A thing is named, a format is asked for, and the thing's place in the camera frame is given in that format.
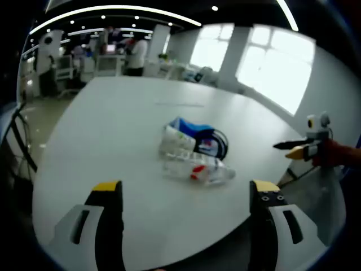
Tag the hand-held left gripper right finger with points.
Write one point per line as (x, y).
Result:
(262, 226)

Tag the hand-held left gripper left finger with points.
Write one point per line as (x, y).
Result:
(108, 220)

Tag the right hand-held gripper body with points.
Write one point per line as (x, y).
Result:
(317, 127)

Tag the blue tissue packet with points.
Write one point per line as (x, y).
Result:
(208, 145)

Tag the clear water bottle red label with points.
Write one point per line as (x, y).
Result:
(194, 170)

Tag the wet wipes packet blue lid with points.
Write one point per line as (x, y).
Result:
(191, 127)

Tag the white cup green print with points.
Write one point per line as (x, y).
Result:
(176, 141)

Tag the white tabletop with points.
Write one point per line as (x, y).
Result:
(112, 127)

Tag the person's right hand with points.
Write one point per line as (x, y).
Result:
(328, 153)

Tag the large bright window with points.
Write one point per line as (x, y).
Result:
(276, 67)

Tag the black chair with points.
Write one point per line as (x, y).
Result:
(21, 135)

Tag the green potted plant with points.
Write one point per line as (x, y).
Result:
(163, 56)

